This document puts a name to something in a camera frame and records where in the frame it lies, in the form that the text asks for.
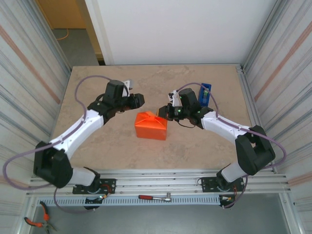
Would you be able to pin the orange wrapping paper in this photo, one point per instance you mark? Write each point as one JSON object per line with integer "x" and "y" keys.
{"x": 151, "y": 129}

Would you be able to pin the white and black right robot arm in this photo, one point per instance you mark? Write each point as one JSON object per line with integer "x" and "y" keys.
{"x": 219, "y": 124}

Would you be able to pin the blue tape dispenser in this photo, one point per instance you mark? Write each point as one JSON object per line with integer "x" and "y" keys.
{"x": 202, "y": 98}

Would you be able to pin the aluminium side extrusion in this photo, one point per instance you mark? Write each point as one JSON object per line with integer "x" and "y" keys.
{"x": 247, "y": 92}

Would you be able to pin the aluminium mounting rails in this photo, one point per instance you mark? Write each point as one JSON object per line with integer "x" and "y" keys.
{"x": 158, "y": 181}

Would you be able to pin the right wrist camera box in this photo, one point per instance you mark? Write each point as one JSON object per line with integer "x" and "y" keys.
{"x": 175, "y": 98}

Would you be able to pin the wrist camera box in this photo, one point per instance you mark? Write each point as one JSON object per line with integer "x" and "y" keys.
{"x": 175, "y": 98}
{"x": 128, "y": 83}

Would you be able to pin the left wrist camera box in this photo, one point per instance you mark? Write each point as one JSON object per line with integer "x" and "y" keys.
{"x": 128, "y": 83}

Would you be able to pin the white door frame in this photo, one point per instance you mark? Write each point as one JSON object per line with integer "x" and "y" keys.
{"x": 97, "y": 36}

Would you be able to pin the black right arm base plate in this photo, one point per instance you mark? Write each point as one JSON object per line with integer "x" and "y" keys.
{"x": 207, "y": 182}

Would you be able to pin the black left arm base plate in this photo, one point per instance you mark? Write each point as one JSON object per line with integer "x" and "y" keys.
{"x": 109, "y": 182}

